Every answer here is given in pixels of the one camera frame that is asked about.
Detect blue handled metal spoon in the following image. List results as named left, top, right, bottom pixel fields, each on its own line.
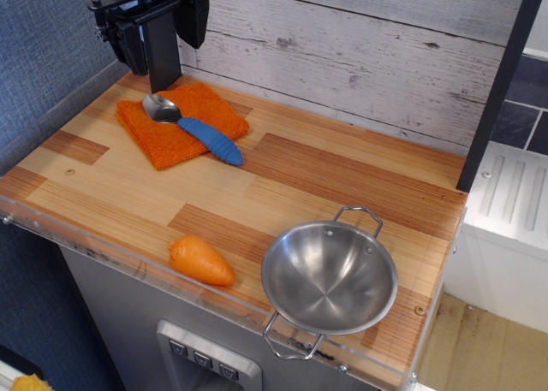
left=142, top=94, right=244, bottom=166

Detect clear acrylic table edge guard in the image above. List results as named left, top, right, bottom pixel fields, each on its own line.
left=0, top=196, right=468, bottom=391

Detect orange knitted cloth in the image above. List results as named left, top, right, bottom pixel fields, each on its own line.
left=116, top=81, right=251, bottom=172

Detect yellow object at floor corner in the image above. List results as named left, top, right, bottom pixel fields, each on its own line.
left=9, top=375, right=53, bottom=391

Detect white toy sink unit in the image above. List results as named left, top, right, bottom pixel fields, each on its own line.
left=444, top=142, right=547, bottom=331

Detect grey toy fridge dispenser panel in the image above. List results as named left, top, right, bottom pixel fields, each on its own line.
left=156, top=320, right=263, bottom=390

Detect dark grey right post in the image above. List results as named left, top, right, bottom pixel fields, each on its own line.
left=456, top=0, right=542, bottom=193

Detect stainless steel two-handled bowl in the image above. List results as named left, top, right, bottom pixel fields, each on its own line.
left=261, top=216, right=399, bottom=360

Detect orange plastic toy carrot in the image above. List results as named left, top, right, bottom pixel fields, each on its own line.
left=169, top=234, right=235, bottom=286

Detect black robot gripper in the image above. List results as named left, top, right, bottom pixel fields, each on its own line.
left=87, top=0, right=209, bottom=75

